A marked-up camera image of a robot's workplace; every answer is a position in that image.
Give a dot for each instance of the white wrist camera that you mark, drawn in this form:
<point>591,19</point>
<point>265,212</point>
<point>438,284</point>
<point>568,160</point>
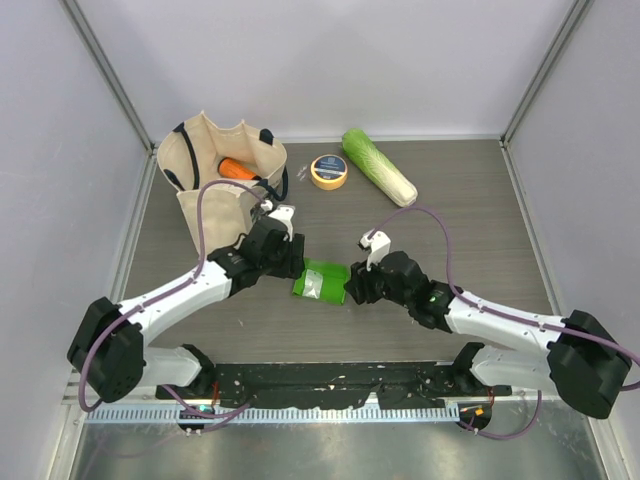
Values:
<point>377,244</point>
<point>283,213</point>

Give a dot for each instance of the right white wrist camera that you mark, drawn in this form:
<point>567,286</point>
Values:
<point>377,244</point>

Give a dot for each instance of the orange bottle in bag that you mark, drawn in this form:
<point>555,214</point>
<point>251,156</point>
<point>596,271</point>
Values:
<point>232,169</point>

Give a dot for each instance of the small clear plastic bag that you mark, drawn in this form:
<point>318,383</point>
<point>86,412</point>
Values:
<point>313,283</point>

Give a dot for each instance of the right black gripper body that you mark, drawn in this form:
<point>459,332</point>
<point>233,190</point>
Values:
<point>373,285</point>

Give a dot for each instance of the green paper box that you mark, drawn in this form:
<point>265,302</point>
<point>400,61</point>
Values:
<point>335,277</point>

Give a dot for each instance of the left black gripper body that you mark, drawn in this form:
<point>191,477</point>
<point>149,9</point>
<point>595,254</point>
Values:
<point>286,262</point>

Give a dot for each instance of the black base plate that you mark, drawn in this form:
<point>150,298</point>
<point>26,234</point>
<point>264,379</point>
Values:
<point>334,386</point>

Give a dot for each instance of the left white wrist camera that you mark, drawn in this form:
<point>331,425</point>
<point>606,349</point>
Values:
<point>283,213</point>

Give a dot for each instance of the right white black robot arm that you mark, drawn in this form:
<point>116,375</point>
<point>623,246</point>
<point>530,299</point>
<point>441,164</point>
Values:
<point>573,357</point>

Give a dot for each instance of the white slotted cable duct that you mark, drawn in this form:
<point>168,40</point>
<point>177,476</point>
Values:
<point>369,413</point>

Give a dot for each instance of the yellow masking tape roll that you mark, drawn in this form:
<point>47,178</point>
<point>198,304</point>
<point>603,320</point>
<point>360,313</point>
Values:
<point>329,172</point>

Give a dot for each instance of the beige canvas tote bag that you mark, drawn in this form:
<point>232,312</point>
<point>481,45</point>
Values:
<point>188,158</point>

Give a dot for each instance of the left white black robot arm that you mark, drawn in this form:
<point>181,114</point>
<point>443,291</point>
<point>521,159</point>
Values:
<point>112,349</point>

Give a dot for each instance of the aluminium frame rail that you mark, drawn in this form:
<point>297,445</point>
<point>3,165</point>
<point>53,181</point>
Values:
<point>71,390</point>

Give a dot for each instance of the napa cabbage toy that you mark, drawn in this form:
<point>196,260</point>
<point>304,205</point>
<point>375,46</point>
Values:
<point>375,165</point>

